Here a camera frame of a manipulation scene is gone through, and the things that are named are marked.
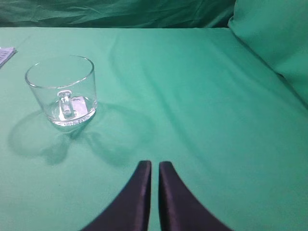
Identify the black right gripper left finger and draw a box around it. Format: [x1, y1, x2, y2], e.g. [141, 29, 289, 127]
[83, 160, 152, 231]

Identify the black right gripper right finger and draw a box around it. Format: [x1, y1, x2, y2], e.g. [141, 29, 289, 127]
[158, 161, 230, 231]

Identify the transparent glass cup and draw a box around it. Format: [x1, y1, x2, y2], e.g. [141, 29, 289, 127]
[25, 55, 97, 128]

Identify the blue folded towel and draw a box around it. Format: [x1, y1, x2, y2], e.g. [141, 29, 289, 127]
[0, 47, 17, 68]

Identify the green backdrop cloth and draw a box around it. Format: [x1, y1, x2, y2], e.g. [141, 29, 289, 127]
[0, 0, 308, 109]

